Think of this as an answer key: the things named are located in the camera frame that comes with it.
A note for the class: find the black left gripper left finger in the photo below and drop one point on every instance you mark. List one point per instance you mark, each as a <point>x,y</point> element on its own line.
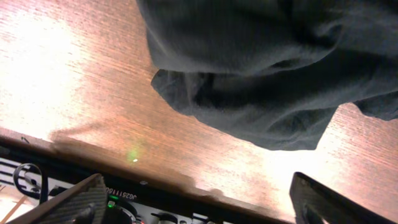
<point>85,202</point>

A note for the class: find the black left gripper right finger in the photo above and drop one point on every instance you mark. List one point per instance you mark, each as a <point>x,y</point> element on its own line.
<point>315,203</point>

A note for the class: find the dark green Nike t-shirt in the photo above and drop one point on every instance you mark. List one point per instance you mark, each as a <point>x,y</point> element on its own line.
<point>273,72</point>

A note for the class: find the robot base electronics panel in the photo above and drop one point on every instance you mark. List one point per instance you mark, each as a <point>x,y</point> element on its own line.
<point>42,177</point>

